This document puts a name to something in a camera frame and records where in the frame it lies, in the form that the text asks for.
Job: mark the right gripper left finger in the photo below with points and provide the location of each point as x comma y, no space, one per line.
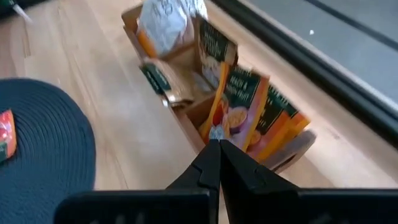
140,207

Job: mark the round dark blue woven placemat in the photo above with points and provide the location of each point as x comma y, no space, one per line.
46,140

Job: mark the silver aluminium bracket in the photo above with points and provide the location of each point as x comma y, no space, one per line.
21,14

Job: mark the brown vanilla cinnamon tea packet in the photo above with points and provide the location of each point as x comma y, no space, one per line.
174,84
214,43

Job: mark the wooden three-compartment tray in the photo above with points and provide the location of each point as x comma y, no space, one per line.
189,130

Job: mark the white Tazo tea packet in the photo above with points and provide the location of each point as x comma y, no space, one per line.
168,25

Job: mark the black aluminium table frame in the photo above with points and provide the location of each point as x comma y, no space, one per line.
311,67

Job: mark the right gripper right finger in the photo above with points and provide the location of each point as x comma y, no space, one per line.
295,207

